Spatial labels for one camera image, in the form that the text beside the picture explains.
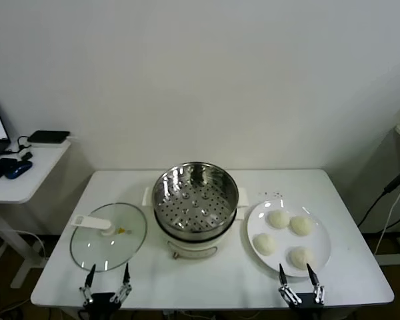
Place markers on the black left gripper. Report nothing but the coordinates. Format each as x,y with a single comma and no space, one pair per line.
101,300

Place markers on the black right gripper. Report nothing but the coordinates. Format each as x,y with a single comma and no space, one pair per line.
306,301

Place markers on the white steamed baozi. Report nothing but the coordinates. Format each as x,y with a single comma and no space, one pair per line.
279,220
265,244
301,225
301,257

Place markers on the perforated stainless steel steamer basket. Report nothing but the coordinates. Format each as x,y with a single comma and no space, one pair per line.
193,180

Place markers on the white round plate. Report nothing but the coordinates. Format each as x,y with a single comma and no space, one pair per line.
283,243

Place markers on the white electric cooking pot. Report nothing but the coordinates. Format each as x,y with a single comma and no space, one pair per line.
190,245

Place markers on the white furniture foot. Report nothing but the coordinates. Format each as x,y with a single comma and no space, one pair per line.
395,258

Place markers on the white side desk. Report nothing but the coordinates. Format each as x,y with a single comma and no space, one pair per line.
26,186

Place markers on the blue computer mouse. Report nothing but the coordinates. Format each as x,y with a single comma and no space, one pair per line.
18,168

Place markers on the small black adapter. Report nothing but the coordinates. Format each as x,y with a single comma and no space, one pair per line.
26,155

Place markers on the flat black box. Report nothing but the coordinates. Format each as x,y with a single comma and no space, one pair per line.
48,136

